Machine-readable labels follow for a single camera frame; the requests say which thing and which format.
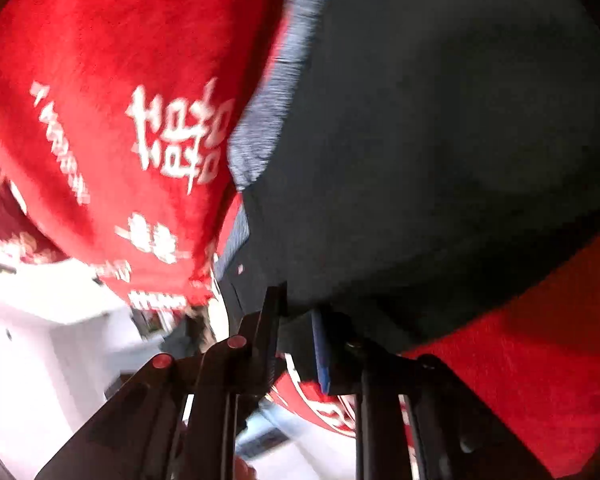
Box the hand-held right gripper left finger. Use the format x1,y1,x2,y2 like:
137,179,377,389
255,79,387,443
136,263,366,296
35,282,287,480

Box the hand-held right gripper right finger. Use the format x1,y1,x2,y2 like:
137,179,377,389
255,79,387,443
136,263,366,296
300,310,551,480

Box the black pants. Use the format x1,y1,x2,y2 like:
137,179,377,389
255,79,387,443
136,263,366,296
215,0,600,356

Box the grey-blue floral cloth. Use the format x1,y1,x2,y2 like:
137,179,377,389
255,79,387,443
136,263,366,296
212,0,361,281

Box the red printed blanket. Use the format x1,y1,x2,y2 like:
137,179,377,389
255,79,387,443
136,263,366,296
0,0,600,478

